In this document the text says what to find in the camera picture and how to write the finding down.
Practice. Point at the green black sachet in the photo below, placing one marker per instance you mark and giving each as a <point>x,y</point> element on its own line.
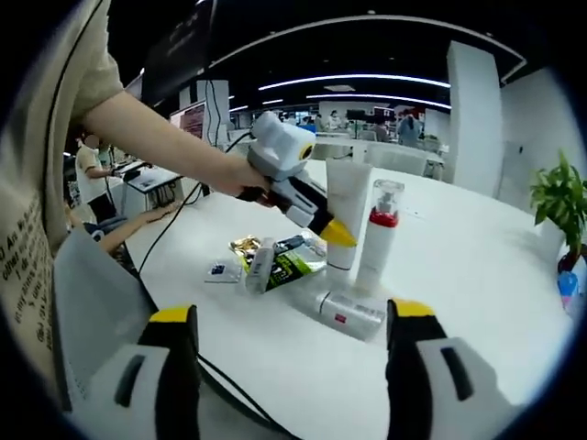
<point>286,270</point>

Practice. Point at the blue pink bottle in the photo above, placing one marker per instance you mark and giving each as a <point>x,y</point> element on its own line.
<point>568,286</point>

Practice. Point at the white pump bottle red collar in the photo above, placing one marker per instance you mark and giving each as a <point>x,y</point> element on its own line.
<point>378,247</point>

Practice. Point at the green potted plant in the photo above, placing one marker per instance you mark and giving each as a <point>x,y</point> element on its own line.
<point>561,192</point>

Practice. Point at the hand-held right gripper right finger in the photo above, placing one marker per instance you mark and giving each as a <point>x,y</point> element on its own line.
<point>426,371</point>

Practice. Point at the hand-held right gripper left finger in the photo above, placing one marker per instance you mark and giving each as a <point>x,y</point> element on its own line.
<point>160,371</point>

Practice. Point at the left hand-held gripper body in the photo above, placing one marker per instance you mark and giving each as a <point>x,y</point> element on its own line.
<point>280,146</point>

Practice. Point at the monitor with red screen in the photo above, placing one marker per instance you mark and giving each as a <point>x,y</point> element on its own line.
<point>192,119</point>

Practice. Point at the clear sachet blue print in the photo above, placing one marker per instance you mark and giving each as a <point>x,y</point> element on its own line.
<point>220,270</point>

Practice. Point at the person's beige printed shirt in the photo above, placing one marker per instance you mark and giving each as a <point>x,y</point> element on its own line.
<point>46,160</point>

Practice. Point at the white plant pot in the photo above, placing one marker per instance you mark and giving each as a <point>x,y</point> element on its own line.
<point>552,240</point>

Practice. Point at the dark hanging screen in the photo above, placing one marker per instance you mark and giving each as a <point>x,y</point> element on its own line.
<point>179,50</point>

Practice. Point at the dark red object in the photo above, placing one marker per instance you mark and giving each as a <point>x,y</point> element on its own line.
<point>571,261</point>

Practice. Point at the white side desk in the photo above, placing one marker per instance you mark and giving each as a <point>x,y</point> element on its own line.
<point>147,183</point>

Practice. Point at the white skincare tube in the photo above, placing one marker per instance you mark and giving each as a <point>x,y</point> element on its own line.
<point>348,192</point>

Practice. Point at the person's left hand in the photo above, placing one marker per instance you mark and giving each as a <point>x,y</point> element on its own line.
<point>238,179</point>

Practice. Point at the small white spray bottle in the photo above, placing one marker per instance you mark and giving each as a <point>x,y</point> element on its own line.
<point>259,270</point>
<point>348,311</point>

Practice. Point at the gold foil sachet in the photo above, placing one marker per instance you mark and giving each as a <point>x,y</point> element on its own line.
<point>245,245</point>

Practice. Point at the white office chair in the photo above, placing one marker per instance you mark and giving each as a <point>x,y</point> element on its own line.
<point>394,158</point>

